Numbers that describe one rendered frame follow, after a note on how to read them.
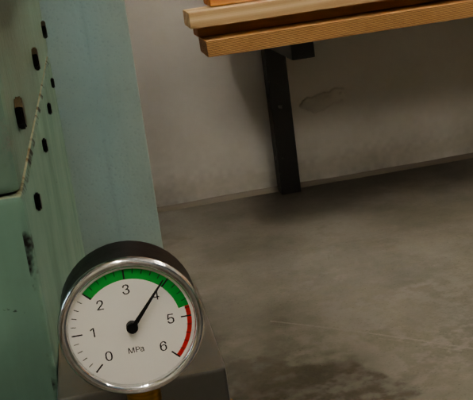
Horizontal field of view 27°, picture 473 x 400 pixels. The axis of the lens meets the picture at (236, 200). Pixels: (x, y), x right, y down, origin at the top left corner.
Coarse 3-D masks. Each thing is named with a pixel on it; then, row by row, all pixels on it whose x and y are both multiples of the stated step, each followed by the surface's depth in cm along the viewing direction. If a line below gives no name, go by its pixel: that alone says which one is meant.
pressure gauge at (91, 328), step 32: (96, 256) 43; (128, 256) 42; (160, 256) 43; (64, 288) 44; (96, 288) 42; (128, 288) 42; (160, 288) 42; (192, 288) 42; (64, 320) 42; (96, 320) 42; (128, 320) 43; (160, 320) 43; (192, 320) 43; (64, 352) 42; (96, 352) 43; (128, 352) 43; (160, 352) 43; (192, 352) 43; (96, 384) 43; (128, 384) 43; (160, 384) 43
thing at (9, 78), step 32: (0, 0) 53; (32, 0) 86; (0, 32) 49; (32, 32) 78; (0, 64) 46; (32, 64) 71; (0, 96) 46; (32, 96) 65; (0, 128) 46; (32, 128) 60; (0, 160) 46; (0, 192) 47
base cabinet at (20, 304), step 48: (48, 96) 87; (48, 144) 75; (48, 192) 65; (0, 240) 47; (48, 240) 58; (0, 288) 48; (48, 288) 52; (0, 336) 48; (48, 336) 49; (0, 384) 49; (48, 384) 49
